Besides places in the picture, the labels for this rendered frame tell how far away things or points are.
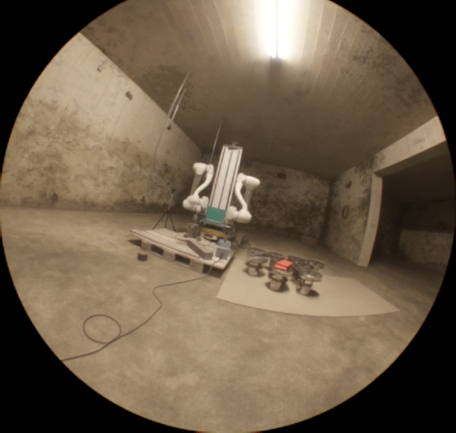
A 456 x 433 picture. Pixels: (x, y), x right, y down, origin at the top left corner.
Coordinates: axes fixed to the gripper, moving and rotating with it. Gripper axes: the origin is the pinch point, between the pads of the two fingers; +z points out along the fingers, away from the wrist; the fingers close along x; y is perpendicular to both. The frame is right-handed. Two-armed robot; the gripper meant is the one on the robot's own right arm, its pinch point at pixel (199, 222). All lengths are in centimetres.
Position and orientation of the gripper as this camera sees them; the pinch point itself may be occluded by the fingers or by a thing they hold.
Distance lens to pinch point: 235.0
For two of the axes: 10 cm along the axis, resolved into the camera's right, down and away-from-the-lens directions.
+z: -2.3, 9.7, -0.2
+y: 1.1, 0.4, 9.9
